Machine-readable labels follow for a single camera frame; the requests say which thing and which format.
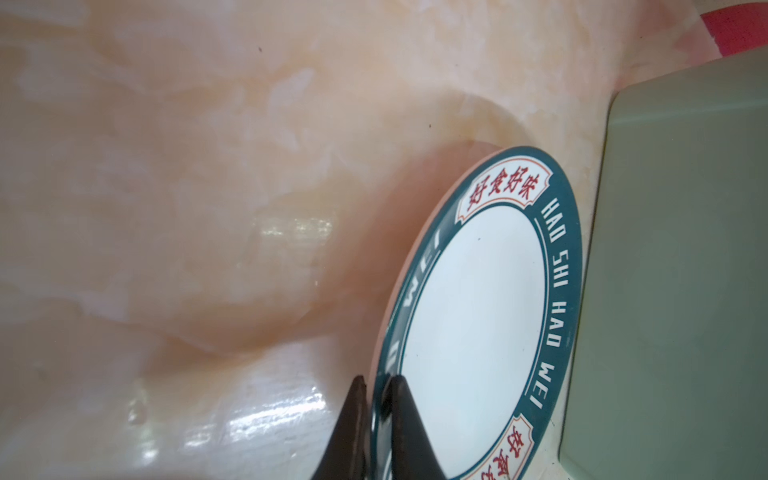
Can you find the mint green plastic bin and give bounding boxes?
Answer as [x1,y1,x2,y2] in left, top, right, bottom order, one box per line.
[559,48,767,479]

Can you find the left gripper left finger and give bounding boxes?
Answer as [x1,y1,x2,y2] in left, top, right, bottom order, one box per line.
[311,375,368,480]

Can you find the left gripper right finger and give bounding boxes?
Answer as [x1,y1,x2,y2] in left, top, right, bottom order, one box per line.
[383,375,447,480]

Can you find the green rimmed white plate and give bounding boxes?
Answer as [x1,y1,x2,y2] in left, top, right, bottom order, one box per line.
[369,146,583,479]

